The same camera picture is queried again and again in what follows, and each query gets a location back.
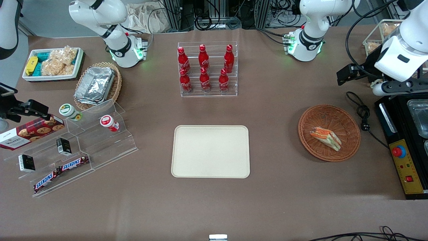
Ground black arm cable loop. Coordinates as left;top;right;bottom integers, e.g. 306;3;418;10
345;0;407;79

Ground oval tan wicker basket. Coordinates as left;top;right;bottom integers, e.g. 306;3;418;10
73;62;123;111

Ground cream rectangular tray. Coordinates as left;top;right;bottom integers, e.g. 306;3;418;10
171;125;250;179

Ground black countertop appliance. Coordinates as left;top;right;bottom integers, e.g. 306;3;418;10
374;90;428;200

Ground clear plastic food container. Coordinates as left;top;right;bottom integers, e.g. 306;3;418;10
362;19;406;56

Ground round brown wicker basket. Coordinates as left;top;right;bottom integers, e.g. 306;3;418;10
298;104;361;163

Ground yellow snack package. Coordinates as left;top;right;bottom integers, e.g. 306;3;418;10
25;56;38;76

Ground grey coiled cable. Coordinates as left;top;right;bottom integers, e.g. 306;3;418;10
194;15;242;31

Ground red tartan cookie box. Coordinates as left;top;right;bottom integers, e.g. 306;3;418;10
0;115;66;151

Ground black base cables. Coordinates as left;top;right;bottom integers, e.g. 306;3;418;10
255;27;290;46

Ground black table edge cable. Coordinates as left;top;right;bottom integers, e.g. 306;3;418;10
307;226;428;241

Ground brown snickers bar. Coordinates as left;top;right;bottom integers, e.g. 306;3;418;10
59;155;91;172
33;169;63;194

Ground clear acrylic bottle rack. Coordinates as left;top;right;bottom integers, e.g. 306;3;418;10
177;41;238;98

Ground clear bag of rice crackers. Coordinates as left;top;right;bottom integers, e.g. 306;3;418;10
50;45;79;66
41;57;76;76

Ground cream cloth bag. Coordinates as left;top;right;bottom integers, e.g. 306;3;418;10
125;3;168;34

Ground green lid white cup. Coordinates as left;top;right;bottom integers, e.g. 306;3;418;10
59;103;83;122

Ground silver foil container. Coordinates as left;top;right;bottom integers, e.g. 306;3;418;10
74;66;116;106

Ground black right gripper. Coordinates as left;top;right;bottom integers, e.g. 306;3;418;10
0;83;50;122

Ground black power cable with plug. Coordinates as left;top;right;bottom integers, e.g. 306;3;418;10
345;91;390;150

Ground triangle sandwich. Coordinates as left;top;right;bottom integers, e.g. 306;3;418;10
310;127;342;152

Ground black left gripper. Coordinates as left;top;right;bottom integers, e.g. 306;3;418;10
336;50;394;86

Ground aluminium frame post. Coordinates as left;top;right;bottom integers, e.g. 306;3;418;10
163;0;183;32

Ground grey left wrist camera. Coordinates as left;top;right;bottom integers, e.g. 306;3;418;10
372;80;428;97

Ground red cola bottle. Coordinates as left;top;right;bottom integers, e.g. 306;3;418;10
180;69;193;94
198;44;210;72
199;67;211;93
177;47;191;74
218;69;230;93
223;44;235;74

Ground white rectangular snack bin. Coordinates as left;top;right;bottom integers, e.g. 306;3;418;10
22;47;85;82

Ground red lid white cup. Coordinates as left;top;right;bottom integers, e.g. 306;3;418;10
100;114;120;132

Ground clear acrylic stepped shelf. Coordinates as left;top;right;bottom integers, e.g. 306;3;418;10
3;98;139;198

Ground small black box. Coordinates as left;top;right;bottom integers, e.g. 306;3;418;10
56;137;72;157
18;154;36;173

